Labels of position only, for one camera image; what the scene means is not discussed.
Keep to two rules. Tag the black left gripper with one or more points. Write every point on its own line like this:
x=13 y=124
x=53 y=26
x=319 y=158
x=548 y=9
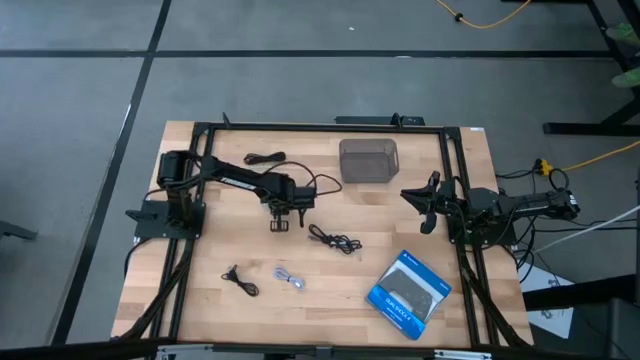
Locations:
x=299 y=196

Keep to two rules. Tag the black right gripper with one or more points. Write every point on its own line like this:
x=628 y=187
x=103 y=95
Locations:
x=440 y=199

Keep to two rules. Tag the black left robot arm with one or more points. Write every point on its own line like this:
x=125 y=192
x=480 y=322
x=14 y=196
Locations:
x=240 y=178

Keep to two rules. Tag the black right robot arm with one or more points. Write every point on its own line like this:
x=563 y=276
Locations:
x=530 y=205

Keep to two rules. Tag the grey translucent plastic bin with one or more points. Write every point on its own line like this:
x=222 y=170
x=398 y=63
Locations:
x=368 y=161

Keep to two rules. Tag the blue DualShock controller box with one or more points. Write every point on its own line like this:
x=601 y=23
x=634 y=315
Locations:
x=407 y=295

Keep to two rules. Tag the white paper sheet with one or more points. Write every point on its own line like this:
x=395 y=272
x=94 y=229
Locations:
x=552 y=315

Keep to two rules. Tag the green shoe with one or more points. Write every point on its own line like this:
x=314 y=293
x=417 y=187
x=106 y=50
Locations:
x=625 y=32
x=627 y=78

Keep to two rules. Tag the black furniture foot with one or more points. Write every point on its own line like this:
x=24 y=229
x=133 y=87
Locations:
x=15 y=231

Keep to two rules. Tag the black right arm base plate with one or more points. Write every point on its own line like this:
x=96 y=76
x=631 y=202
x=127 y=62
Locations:
x=505 y=239

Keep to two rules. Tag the black aluminium table frame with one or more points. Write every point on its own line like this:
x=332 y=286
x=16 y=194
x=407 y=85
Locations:
x=325 y=128

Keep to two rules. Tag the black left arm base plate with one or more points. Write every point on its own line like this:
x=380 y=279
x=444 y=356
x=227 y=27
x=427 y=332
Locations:
x=150 y=225

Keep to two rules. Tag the black desk leg frame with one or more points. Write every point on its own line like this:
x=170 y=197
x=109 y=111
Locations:
x=590 y=129

